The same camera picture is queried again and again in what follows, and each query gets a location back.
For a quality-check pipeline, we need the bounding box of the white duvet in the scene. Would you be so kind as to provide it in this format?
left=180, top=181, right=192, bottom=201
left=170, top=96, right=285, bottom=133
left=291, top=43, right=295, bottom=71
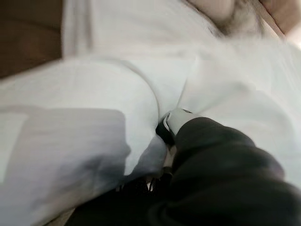
left=0, top=0, right=301, bottom=226

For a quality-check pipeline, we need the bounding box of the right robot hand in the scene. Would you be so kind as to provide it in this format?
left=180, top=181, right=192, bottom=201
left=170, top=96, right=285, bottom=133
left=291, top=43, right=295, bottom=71
left=70, top=107, right=301, bottom=226

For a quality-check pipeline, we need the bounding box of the patterned fringed cushion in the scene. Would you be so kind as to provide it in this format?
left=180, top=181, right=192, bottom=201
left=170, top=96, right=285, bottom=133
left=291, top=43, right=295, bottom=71
left=211, top=0, right=283, bottom=41

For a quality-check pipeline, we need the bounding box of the brown upholstered bed base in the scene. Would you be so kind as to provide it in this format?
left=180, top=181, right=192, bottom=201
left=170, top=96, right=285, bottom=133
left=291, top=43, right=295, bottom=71
left=0, top=0, right=66, bottom=80

